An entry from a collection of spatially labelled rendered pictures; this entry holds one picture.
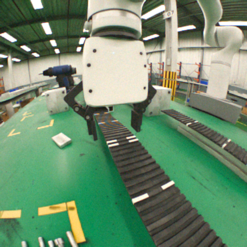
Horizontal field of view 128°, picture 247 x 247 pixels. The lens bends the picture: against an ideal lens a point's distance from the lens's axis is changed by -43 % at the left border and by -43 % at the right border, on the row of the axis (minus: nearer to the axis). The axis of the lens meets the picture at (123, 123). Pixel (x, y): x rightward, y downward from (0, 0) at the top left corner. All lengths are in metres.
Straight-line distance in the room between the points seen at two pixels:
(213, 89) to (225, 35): 0.30
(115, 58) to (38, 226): 0.23
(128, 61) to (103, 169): 0.17
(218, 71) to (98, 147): 0.63
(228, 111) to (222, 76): 0.19
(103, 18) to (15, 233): 0.29
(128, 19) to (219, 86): 0.56
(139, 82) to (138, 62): 0.03
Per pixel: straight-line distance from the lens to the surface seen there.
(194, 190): 0.18
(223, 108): 0.56
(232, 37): 0.70
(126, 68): 0.15
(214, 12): 0.64
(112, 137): 0.18
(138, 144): 0.17
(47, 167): 0.22
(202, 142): 0.27
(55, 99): 0.47
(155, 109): 0.37
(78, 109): 0.17
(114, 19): 0.15
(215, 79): 0.65
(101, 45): 0.15
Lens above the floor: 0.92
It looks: 27 degrees down
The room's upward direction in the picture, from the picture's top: straight up
